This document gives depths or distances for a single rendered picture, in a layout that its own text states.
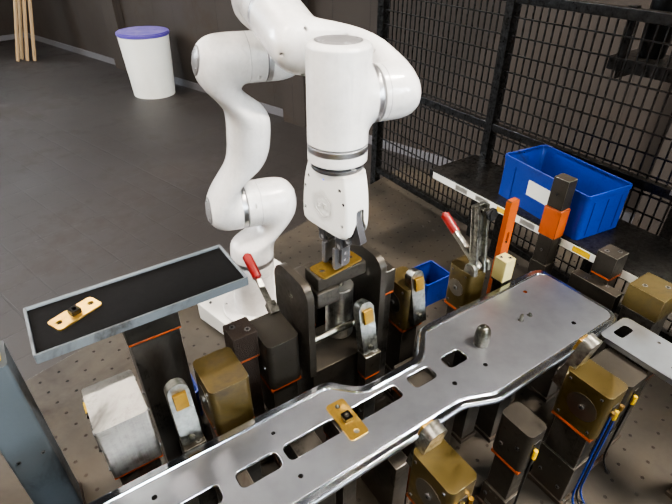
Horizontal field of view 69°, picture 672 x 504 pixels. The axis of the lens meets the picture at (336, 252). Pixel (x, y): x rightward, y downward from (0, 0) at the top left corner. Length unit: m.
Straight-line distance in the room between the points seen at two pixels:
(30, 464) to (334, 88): 0.87
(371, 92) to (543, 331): 0.70
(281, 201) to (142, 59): 4.96
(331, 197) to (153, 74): 5.53
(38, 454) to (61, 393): 0.43
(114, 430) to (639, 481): 1.09
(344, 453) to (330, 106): 0.55
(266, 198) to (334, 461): 0.67
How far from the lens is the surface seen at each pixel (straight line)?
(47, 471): 1.16
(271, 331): 0.96
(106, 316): 0.95
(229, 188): 1.20
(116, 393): 0.88
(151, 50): 6.09
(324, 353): 1.07
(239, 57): 1.04
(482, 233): 1.16
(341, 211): 0.69
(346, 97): 0.63
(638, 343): 1.22
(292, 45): 0.76
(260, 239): 1.33
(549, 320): 1.19
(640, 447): 1.44
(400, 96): 0.67
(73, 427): 1.43
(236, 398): 0.91
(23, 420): 1.05
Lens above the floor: 1.73
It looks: 34 degrees down
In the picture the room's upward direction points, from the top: straight up
